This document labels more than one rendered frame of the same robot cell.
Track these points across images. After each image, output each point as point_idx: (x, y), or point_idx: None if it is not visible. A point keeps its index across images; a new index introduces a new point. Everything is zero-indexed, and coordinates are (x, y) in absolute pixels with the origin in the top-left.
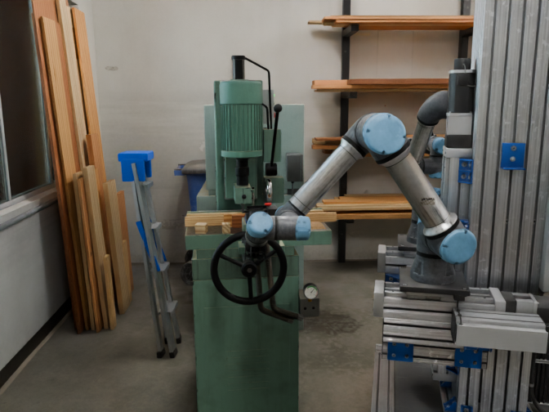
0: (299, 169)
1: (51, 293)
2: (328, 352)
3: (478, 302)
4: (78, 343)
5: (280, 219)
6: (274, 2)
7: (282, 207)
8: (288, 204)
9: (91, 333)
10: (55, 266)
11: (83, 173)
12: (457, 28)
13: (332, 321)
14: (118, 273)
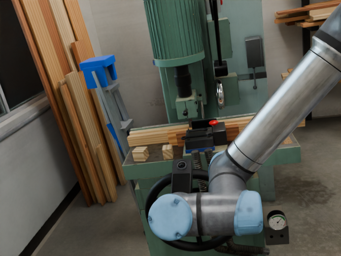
0: (259, 54)
1: (64, 177)
2: (301, 230)
3: None
4: (86, 217)
5: (206, 205)
6: None
7: (218, 156)
8: (226, 158)
9: (98, 205)
10: (65, 154)
11: (66, 80)
12: None
13: (303, 189)
14: (115, 155)
